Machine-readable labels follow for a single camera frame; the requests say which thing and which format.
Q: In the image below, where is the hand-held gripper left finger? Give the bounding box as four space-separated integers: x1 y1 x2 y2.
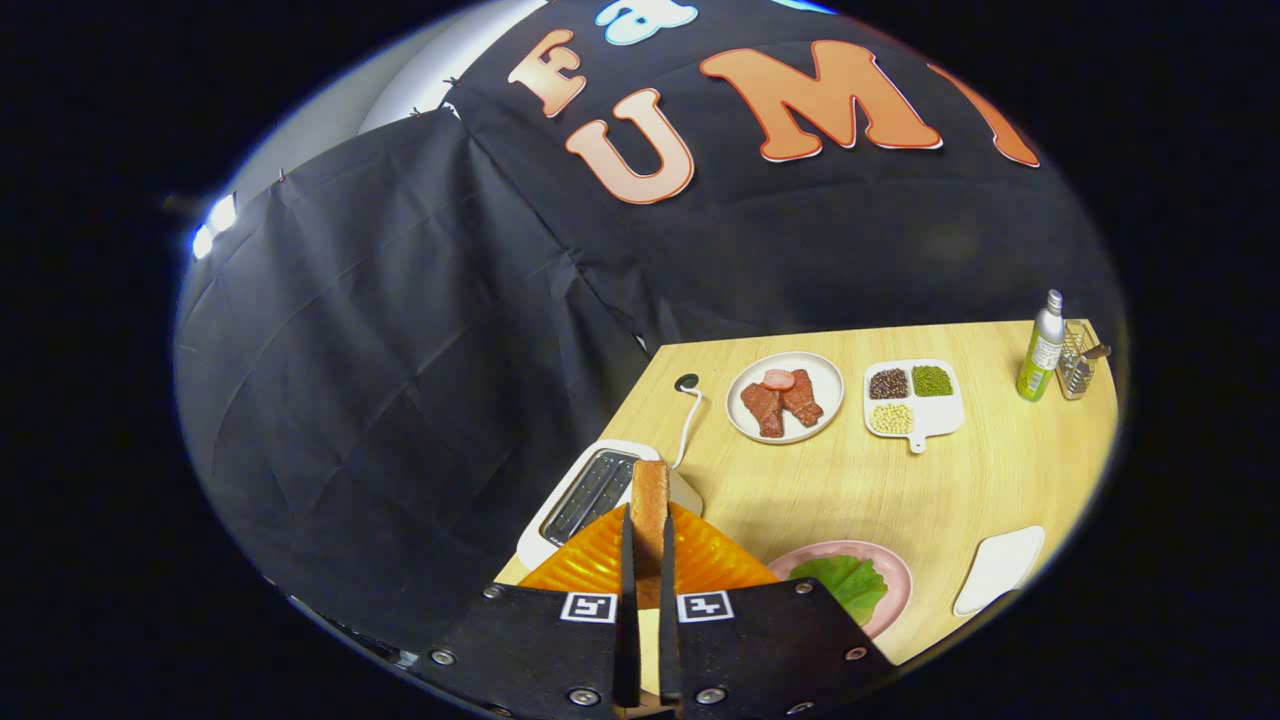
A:
425 503 641 720

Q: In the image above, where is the cream toaster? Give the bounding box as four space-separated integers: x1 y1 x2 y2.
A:
516 439 704 573

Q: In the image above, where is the round white plate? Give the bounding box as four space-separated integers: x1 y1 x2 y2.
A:
726 351 846 445

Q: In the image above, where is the white rectangular plate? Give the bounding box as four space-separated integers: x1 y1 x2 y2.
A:
953 525 1046 617

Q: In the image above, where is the white divided dish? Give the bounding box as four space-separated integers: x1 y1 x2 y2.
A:
863 359 966 455

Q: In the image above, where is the pink round plate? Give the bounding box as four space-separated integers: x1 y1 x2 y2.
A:
765 540 914 641

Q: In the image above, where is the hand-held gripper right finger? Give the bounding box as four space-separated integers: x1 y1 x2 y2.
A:
657 503 896 720

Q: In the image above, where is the green lettuce leaf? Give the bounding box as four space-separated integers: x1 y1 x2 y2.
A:
790 555 889 626

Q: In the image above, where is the metal bottle green label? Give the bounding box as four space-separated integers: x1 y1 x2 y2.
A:
1016 289 1066 403

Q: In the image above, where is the white toaster cable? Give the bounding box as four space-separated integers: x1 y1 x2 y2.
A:
672 385 704 471

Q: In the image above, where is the wire metal utensil holder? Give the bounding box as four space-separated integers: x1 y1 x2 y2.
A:
1057 319 1101 401

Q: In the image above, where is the black backdrop cloth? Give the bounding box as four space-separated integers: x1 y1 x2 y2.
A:
172 0 1131 661

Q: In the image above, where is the bread slice brown crust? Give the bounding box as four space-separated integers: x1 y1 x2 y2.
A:
630 459 671 611

